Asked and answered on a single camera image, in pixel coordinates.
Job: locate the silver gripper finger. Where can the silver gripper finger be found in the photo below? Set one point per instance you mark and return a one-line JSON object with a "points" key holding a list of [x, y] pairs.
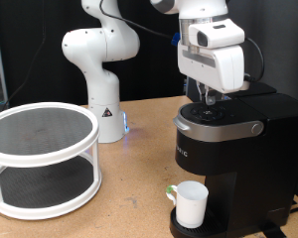
{"points": [[200, 90], [210, 97]]}

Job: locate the black Keurig coffee machine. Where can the black Keurig coffee machine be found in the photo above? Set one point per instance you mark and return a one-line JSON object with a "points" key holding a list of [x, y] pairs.
{"points": [[255, 172]]}

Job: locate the dark grey partition panel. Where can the dark grey partition panel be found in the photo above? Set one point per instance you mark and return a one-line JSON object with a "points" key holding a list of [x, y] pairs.
{"points": [[288, 33]]}

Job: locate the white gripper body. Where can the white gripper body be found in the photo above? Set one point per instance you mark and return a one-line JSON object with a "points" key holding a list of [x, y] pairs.
{"points": [[222, 69]]}

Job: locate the black backdrop curtain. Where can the black backdrop curtain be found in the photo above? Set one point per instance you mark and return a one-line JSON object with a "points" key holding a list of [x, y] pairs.
{"points": [[33, 76]]}

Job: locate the white two-tier turntable rack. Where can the white two-tier turntable rack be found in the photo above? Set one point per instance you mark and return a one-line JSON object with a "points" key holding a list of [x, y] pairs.
{"points": [[29, 132]]}

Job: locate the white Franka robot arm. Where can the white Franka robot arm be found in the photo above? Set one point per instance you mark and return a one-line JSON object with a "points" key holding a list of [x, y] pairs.
{"points": [[102, 92]]}

